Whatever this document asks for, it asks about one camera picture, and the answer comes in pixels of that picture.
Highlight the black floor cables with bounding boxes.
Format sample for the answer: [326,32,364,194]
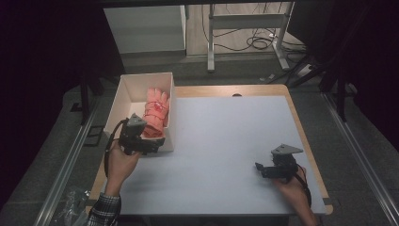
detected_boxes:
[200,3,308,54]

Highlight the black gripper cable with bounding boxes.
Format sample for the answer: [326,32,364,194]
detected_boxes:
[295,164,312,209]
[104,118,130,177]

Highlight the person's left hand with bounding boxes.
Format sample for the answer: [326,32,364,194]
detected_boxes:
[105,139,142,189]

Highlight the black metal stand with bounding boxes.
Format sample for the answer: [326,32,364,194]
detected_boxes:
[319,56,350,122]
[78,71,105,126]

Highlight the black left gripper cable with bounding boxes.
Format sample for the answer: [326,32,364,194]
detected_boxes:
[104,118,130,177]

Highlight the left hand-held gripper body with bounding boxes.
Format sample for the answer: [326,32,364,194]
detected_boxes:
[119,113,155,156]

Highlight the pink glove with red label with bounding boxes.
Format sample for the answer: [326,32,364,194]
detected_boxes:
[141,87,171,139]

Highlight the aluminium floor rail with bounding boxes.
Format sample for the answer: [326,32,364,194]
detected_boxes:
[321,91,399,226]
[32,93,103,226]

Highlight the white cabinet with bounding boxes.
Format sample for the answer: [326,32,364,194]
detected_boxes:
[103,4,188,55]

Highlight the white power strip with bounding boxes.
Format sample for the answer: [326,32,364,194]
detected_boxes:
[295,63,315,78]

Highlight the white box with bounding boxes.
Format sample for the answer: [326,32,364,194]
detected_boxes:
[103,72,177,154]

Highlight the light blue table mat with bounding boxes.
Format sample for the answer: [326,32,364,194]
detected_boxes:
[117,95,327,217]

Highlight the grey metal desk frame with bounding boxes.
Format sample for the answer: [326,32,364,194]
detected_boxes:
[206,1,296,73]

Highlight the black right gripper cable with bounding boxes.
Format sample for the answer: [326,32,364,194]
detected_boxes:
[295,164,312,209]

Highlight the person's right hand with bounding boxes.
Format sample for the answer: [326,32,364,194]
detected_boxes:
[274,167,311,210]

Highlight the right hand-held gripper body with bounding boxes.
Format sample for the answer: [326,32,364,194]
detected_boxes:
[262,143,305,184]

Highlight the clear plastic bag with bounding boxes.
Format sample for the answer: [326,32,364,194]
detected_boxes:
[56,186,92,226]

